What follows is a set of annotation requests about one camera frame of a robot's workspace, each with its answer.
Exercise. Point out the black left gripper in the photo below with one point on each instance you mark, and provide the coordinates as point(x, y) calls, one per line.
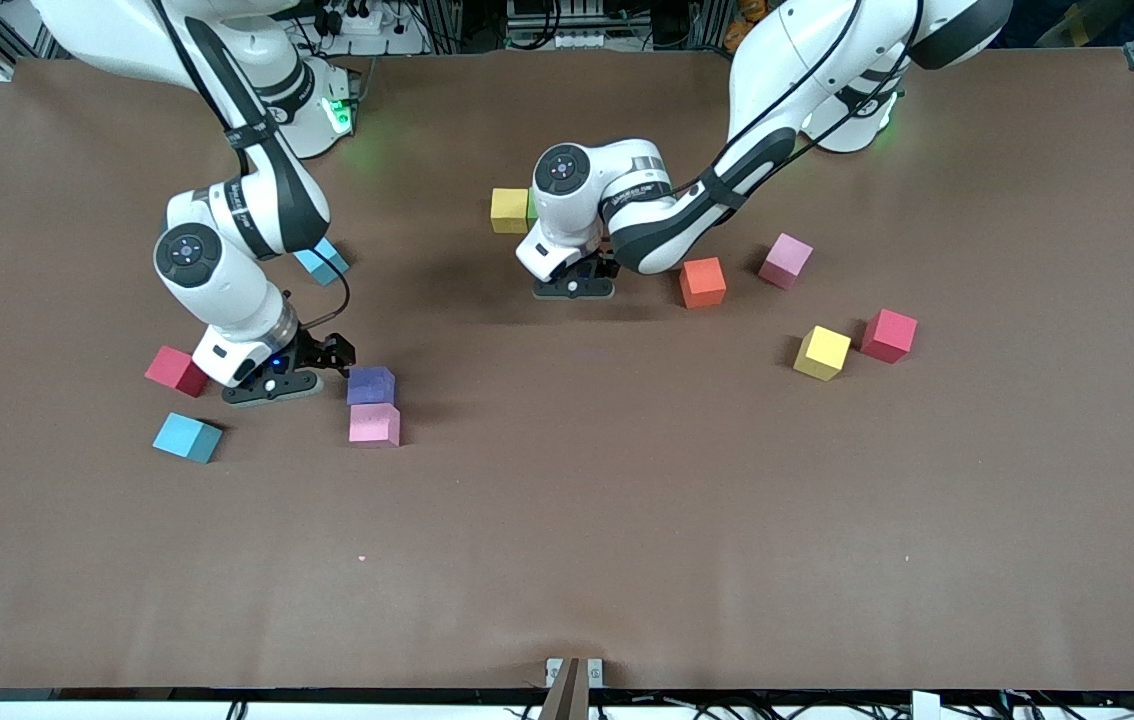
point(595, 267)

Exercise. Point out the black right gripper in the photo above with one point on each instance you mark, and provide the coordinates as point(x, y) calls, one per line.
point(318, 351)

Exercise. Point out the purple foam cube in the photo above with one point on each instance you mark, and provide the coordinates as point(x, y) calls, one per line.
point(371, 385)

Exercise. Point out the yellow foam cube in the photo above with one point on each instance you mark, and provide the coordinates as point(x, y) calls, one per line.
point(509, 210)
point(822, 352)

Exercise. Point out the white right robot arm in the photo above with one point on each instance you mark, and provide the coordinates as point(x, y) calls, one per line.
point(227, 270)

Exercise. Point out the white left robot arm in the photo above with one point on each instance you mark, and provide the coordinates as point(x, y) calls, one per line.
point(647, 220)

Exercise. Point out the pink foam cube with dots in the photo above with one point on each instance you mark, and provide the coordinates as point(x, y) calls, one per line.
point(374, 424)

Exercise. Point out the teal foam cube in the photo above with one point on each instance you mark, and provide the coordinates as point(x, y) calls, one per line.
point(329, 265)

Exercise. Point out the orange foam cube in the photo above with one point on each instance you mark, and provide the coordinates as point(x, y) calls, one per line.
point(702, 282)

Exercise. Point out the red foam cube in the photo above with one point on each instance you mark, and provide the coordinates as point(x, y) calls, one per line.
point(889, 335)
point(172, 370)

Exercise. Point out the light blue foam cube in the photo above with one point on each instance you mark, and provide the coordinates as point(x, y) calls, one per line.
point(187, 437)

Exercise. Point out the lilac pink foam cube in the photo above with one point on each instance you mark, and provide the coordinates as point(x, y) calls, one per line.
point(785, 261)

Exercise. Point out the white electronics box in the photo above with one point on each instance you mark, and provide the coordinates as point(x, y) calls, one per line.
point(577, 40)

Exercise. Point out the brown table cover sheet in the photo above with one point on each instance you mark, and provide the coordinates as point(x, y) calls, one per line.
point(567, 500)

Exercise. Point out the bag of orange items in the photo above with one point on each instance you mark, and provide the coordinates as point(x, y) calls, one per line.
point(742, 25)

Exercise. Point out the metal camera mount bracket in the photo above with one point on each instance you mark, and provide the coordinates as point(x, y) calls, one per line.
point(574, 680)

